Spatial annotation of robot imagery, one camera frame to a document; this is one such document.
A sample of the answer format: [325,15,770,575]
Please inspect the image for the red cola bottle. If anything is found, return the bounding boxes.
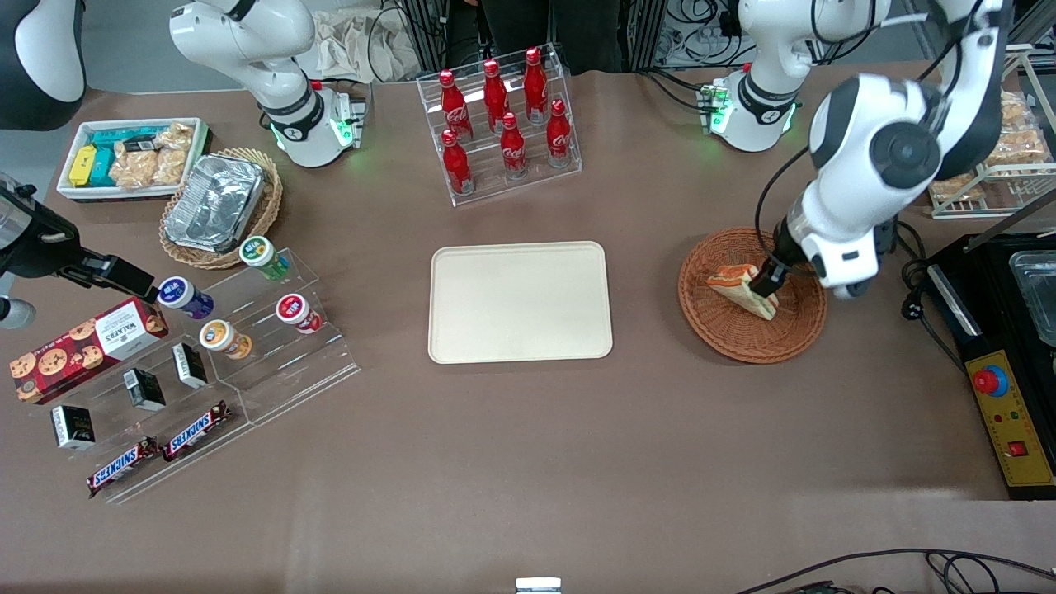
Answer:
[545,99,574,168]
[440,130,475,196]
[500,111,529,179]
[524,47,549,125]
[483,59,510,133]
[438,69,474,141]

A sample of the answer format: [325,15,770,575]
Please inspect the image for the white plastic bin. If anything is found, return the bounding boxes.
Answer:
[56,117,213,203]

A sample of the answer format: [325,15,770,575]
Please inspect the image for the long teal box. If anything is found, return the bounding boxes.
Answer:
[89,126,170,151]

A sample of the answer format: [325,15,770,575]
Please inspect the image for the red Walkers cookie box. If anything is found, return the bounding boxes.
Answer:
[9,297,169,405]

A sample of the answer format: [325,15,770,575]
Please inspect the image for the black yellow control box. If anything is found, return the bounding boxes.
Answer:
[920,233,1056,502]

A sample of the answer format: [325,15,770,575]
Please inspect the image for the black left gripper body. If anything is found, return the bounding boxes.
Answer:
[771,216,819,269]

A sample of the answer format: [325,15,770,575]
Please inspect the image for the black aluminium frame post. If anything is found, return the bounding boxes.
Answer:
[402,0,450,77]

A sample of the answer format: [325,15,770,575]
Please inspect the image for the beige rectangular tray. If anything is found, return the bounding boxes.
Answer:
[427,241,615,365]

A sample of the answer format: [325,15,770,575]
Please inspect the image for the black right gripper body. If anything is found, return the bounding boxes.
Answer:
[0,183,113,286]

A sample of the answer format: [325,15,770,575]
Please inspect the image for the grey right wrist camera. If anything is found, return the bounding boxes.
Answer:
[0,297,38,331]

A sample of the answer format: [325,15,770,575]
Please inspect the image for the Snickers chocolate bar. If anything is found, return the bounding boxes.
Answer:
[87,437,162,499]
[161,401,232,463]

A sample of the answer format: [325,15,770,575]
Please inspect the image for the red lid snack cup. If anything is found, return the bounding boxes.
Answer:
[276,293,323,334]

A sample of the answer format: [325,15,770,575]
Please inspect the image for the white wire shelf rack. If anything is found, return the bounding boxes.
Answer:
[931,49,1056,219]

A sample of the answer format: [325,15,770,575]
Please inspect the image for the triangular sandwich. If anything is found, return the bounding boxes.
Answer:
[707,264,780,323]

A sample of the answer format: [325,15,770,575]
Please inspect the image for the clear acrylic step display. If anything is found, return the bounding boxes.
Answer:
[21,318,252,506]
[157,247,361,427]

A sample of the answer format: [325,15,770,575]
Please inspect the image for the light tan wicker basket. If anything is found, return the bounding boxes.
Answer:
[158,147,284,271]

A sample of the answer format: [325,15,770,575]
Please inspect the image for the person in black clothes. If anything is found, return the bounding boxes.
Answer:
[478,0,624,75]

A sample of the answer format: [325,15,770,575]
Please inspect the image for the green lid snack cup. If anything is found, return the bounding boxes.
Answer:
[239,236,291,281]

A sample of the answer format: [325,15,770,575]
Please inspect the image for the thin black table cable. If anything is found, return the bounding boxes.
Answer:
[734,549,1056,594]

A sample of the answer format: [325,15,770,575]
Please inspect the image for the aluminium foil tray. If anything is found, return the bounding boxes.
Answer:
[163,153,266,254]

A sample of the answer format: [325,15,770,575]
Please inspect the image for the blue lid snack cup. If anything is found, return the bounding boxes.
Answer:
[157,276,215,321]

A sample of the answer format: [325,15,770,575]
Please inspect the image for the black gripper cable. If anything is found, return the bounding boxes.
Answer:
[752,144,818,265]

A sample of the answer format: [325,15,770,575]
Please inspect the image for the black arm base cables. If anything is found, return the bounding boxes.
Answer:
[639,68,714,112]

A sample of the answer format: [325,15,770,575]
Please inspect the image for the grey metal bar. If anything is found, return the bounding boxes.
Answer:
[964,188,1056,252]

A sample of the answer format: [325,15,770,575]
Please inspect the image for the small black box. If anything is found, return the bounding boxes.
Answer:
[51,405,97,451]
[123,368,167,413]
[171,342,209,389]

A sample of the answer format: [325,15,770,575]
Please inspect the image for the clear acrylic bottle rack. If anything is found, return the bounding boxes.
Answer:
[415,43,583,207]

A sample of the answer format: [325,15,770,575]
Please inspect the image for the orange lid snack cup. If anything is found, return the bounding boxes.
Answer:
[199,319,252,361]

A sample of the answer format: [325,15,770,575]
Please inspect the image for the black power cable with plug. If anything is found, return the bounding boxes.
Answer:
[895,219,978,380]

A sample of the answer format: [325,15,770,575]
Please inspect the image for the yellow small box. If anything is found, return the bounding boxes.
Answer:
[68,145,98,188]

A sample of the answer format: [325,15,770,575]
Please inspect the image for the beige cloth bag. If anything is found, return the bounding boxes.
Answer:
[297,10,422,83]

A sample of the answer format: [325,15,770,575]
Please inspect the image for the round brown wicker basket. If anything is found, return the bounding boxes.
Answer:
[677,227,828,365]

